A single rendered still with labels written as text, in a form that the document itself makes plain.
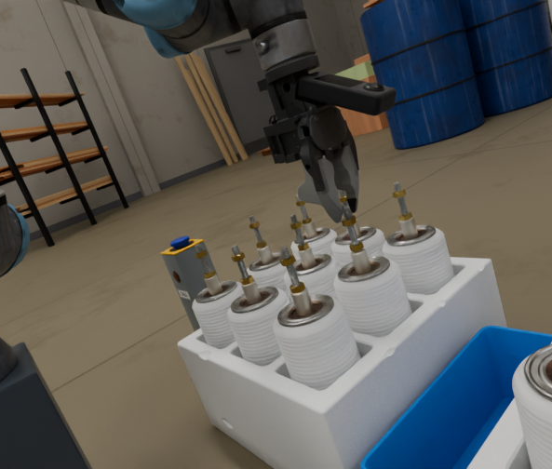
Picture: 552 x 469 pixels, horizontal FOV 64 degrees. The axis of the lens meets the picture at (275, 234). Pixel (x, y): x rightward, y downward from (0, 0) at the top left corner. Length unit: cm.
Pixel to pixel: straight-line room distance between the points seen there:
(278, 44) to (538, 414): 46
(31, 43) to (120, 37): 141
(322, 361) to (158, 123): 806
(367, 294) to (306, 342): 12
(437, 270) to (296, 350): 27
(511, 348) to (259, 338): 35
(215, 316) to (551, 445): 50
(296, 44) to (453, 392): 48
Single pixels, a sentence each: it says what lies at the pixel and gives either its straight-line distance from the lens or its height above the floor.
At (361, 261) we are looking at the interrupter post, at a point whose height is 27.
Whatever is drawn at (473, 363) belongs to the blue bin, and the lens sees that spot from 69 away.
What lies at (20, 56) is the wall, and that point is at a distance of 827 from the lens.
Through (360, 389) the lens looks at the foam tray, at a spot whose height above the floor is 17.
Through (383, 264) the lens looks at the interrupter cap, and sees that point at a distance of 64.
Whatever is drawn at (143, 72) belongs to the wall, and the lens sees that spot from 865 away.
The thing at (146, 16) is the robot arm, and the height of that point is 61.
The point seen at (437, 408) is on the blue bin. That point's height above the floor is 9.
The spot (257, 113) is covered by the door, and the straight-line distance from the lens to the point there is 942.
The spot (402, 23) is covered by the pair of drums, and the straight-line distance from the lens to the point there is 316.
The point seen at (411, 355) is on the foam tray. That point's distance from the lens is 62.
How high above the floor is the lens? 49
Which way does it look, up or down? 14 degrees down
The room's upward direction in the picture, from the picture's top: 20 degrees counter-clockwise
